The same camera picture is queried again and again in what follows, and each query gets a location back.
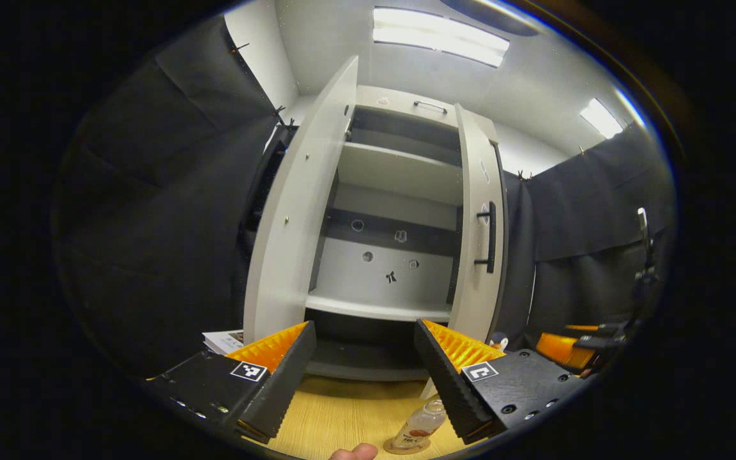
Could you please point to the large ceiling light panel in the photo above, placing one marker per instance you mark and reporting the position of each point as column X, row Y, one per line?
column 438, row 35

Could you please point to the clear bottle with red label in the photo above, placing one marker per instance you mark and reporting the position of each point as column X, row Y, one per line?
column 422, row 425

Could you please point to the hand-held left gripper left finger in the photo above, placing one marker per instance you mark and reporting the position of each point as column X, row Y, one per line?
column 282, row 383

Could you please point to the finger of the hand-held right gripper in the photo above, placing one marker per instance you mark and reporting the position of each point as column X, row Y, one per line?
column 556, row 350
column 601, row 342

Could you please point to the small ceiling light panel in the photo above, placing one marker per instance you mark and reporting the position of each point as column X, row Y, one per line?
column 601, row 118

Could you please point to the white cabinet door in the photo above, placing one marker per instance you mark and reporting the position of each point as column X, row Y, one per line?
column 473, row 191
column 291, row 223

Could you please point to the penguin plush toy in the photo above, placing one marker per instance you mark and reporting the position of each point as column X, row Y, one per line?
column 498, row 342

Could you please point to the black backdrop cloth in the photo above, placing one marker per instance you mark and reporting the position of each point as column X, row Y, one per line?
column 151, row 211

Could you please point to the white book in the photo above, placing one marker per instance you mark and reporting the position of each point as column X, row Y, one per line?
column 222, row 342

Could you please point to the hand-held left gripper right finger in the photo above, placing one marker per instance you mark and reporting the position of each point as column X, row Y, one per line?
column 448, row 383

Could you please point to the white cabinet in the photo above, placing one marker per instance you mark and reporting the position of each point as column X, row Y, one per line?
column 393, row 172

